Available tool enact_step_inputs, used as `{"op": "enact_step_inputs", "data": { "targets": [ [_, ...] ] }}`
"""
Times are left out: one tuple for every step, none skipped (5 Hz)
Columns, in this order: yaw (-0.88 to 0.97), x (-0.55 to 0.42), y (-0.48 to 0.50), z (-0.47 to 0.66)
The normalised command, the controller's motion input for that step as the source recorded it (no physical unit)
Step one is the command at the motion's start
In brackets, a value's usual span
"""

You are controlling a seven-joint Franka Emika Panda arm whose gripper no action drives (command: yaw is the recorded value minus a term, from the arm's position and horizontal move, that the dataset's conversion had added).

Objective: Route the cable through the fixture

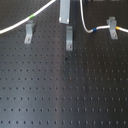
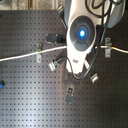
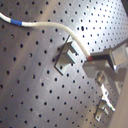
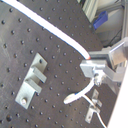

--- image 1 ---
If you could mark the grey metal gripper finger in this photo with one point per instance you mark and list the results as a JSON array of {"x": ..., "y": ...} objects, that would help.
[{"x": 64, "y": 14}]

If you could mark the middle grey cable clip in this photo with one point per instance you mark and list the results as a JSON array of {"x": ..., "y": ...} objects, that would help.
[{"x": 69, "y": 38}]

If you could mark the grey cable clip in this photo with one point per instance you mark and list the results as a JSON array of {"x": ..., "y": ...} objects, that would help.
[
  {"x": 29, "y": 31},
  {"x": 69, "y": 38},
  {"x": 111, "y": 21}
]

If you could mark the left grey cable clip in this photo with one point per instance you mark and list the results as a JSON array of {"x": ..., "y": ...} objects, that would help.
[{"x": 29, "y": 31}]

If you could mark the right grey cable clip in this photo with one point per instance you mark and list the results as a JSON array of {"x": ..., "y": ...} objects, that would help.
[{"x": 111, "y": 21}]

